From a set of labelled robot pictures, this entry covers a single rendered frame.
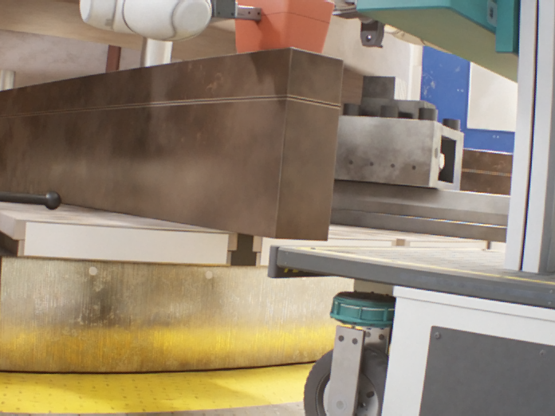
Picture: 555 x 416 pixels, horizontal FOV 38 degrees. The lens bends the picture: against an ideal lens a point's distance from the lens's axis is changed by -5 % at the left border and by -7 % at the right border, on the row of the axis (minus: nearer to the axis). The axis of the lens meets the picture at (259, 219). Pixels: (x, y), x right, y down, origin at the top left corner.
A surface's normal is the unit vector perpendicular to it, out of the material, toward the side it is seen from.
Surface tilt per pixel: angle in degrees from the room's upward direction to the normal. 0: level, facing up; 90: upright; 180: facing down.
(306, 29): 97
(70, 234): 90
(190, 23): 110
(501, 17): 90
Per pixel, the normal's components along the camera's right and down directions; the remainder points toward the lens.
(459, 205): -0.44, -0.33
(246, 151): -0.79, -0.05
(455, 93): -0.53, -0.02
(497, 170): -0.13, 0.02
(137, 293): 0.54, 0.08
